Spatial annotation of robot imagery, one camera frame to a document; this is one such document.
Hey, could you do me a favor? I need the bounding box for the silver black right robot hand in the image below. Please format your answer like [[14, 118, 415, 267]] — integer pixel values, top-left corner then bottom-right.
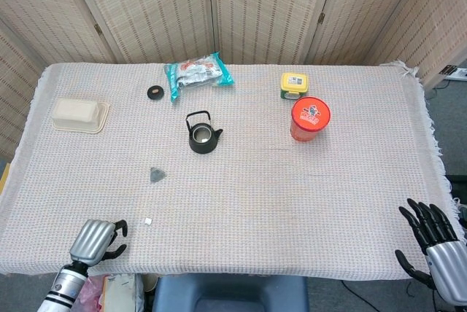
[[395, 198, 467, 306]]

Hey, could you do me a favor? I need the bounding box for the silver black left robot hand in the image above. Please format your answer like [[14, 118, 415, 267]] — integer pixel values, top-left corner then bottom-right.
[[69, 218, 129, 268]]

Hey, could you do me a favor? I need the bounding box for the tea bag with string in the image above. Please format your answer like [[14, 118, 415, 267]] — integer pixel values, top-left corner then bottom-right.
[[142, 166, 168, 225]]

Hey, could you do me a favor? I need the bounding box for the pink plastic bag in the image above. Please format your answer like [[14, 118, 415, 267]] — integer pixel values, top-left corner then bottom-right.
[[71, 275, 106, 312]]

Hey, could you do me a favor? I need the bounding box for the black cast iron teapot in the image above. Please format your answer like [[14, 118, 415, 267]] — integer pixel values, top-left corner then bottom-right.
[[185, 110, 224, 155]]

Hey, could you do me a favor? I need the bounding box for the cardboard box with papers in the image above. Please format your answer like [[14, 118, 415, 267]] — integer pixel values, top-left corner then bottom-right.
[[101, 274, 145, 312]]

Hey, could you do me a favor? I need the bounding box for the yellow flat object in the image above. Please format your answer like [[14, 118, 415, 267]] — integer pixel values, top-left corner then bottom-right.
[[0, 162, 11, 196]]

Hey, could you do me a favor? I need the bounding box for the beige takeout food container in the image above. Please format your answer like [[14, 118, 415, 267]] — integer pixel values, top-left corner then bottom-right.
[[50, 97, 111, 133]]

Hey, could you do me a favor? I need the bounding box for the blue padded chair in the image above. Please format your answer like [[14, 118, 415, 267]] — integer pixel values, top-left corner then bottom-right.
[[151, 273, 310, 312]]

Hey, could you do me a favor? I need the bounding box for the white woven tablecloth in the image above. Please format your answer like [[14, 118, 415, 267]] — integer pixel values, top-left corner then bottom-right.
[[0, 60, 467, 284]]

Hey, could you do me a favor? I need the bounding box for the white power strip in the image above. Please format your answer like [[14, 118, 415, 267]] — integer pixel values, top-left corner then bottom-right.
[[447, 67, 467, 82]]

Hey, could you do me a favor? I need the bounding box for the teal snack package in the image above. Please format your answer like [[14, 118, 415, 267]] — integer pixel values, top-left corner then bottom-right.
[[163, 52, 235, 104]]

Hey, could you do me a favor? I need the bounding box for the orange tub with red lid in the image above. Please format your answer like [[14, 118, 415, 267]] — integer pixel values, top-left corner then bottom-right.
[[290, 95, 332, 143]]

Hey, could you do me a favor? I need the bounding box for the woven bamboo folding screen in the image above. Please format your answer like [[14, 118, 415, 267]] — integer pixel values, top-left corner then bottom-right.
[[0, 0, 467, 162]]

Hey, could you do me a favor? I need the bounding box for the green box with yellow lid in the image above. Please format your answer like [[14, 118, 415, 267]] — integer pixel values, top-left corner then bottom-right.
[[279, 71, 309, 101]]

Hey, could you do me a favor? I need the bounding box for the black floor cable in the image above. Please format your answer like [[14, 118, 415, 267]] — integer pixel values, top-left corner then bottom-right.
[[341, 281, 371, 308]]

